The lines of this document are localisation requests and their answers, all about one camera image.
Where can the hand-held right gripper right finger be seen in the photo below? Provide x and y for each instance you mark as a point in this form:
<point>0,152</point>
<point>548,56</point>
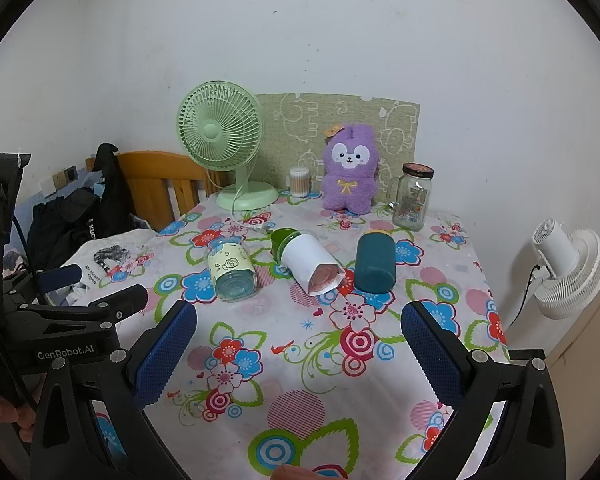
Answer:
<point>432,360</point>

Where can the black clothing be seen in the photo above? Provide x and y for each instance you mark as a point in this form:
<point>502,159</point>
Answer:
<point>60,232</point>

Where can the floral tablecloth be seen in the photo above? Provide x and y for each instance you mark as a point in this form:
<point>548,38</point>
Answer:
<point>290,375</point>

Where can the green printed wall board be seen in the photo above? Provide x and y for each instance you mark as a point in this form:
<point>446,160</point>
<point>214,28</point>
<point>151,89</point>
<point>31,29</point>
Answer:
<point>300,120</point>

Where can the white clip fan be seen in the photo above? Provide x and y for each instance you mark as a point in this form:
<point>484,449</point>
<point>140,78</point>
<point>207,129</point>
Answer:
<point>575,270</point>

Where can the glass cup with yellow label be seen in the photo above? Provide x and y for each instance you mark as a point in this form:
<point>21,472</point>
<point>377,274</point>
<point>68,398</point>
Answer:
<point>230,266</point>

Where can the person's left hand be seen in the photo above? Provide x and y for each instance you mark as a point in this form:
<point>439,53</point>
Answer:
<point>0,410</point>

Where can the purple plush toy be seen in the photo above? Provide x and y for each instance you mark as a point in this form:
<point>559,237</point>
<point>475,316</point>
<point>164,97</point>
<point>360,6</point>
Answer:
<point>350,182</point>

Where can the green desk fan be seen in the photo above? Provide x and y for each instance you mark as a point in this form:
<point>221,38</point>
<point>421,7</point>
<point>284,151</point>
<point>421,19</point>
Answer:
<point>212,130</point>

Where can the cotton swab container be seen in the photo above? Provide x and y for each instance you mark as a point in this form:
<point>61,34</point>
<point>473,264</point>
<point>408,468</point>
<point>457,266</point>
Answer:
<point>300,183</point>

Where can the black bag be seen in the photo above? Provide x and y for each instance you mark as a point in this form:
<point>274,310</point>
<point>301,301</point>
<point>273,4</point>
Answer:
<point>107,200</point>

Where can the white printed cloth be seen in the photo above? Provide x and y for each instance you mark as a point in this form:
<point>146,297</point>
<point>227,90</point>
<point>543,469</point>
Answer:
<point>130,241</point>

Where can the wall switch plate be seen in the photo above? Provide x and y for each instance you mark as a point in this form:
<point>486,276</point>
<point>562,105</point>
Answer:
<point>65,175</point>

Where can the white cup with green lid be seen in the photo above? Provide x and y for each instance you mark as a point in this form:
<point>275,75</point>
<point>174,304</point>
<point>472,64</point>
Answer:
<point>305,256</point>

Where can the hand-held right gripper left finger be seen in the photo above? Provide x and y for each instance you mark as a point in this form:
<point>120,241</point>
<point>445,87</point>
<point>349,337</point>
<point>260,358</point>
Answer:
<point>166,355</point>

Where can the wooden chair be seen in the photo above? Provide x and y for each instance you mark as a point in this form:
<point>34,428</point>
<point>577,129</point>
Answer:
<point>150,180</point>

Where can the teal cup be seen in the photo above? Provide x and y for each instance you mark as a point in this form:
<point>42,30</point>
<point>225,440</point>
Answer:
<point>375,260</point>

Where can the glass jar with lid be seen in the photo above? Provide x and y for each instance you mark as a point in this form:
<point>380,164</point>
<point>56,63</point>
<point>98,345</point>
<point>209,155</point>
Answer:
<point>412,205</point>

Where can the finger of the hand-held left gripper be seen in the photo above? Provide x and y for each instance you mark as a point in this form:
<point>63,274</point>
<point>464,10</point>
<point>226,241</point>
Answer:
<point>122,304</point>
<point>62,276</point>

